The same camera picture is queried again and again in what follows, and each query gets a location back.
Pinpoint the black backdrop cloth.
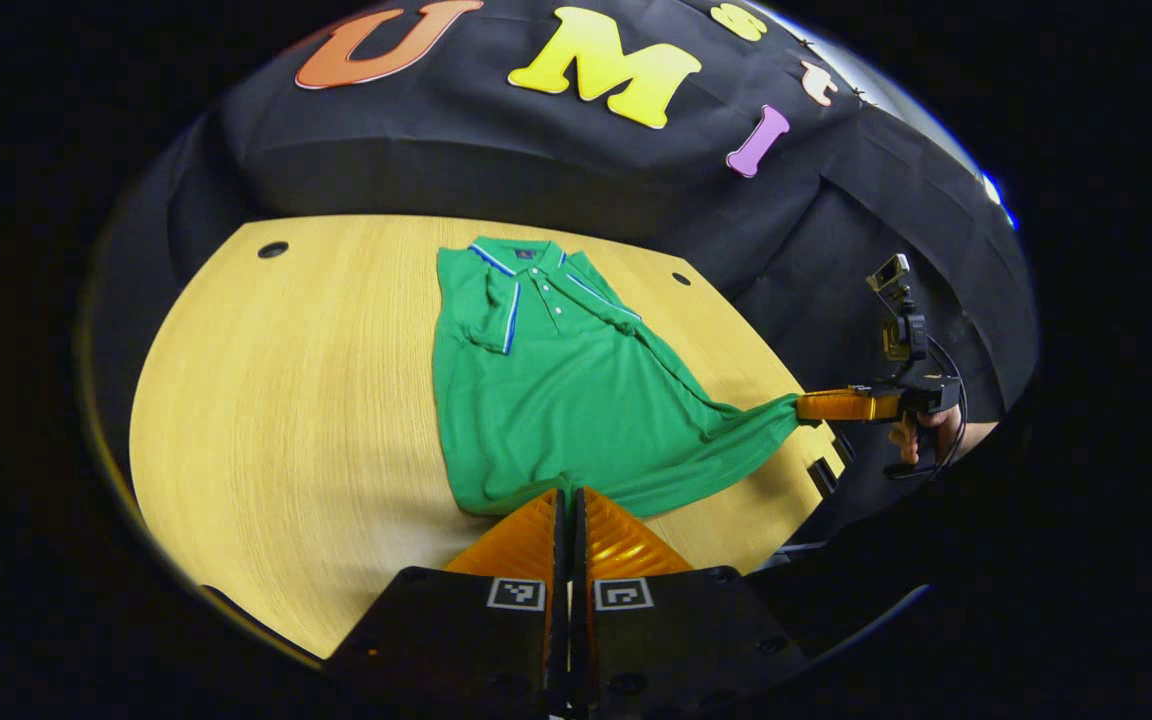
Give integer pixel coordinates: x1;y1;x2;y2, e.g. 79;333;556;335
86;0;1037;561

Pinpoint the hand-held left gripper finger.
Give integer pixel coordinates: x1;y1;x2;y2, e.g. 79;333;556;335
572;487;812;719
324;488;569;716

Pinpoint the green T-shirt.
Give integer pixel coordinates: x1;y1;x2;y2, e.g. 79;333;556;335
433;236;802;519

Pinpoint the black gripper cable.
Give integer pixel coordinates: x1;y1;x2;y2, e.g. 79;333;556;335
924;335;969;473

